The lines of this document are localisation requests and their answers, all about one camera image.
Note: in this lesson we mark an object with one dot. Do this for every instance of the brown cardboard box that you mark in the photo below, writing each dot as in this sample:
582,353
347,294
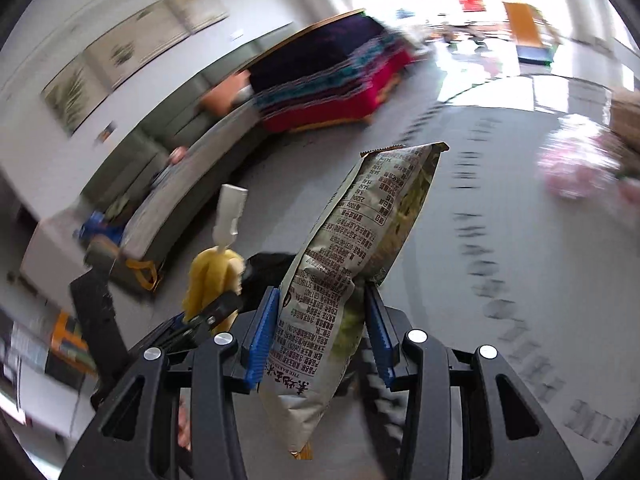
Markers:
625,115

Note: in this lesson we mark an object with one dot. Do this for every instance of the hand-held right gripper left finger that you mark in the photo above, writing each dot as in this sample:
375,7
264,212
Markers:
262,340

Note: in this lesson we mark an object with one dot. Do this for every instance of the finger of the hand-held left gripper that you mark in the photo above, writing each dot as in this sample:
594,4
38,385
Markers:
220,310
179,330

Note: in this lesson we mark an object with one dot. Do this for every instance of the silver printed snack bag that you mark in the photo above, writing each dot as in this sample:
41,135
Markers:
350,230

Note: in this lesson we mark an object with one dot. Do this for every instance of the yellow play slide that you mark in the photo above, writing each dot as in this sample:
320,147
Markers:
525,25

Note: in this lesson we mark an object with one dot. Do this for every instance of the colourful striped covered table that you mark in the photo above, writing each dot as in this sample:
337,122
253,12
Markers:
325,75

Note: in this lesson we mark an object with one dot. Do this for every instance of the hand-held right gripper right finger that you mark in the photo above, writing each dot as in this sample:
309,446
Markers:
380,340

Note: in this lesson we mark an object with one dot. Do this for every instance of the framed wall painting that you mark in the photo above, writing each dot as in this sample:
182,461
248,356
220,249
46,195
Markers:
135,42
197,7
75,90

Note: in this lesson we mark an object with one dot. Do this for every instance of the orange cushion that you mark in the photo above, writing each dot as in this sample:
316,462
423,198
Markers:
225,95

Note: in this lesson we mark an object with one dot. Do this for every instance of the pink blue patterned bag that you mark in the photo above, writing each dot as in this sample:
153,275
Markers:
575,160

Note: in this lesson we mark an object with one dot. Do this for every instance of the small pink toy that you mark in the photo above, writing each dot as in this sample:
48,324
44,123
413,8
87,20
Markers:
177,156

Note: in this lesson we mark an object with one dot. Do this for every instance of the grey-green sofa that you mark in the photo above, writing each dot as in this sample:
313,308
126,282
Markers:
200,160

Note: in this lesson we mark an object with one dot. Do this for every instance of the yellow scrap with white stick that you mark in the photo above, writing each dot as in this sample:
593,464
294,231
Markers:
210,280

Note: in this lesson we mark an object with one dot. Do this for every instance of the orange box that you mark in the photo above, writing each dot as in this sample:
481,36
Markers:
70,340

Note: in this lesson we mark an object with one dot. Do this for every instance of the blue item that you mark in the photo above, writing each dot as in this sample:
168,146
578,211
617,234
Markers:
97,227

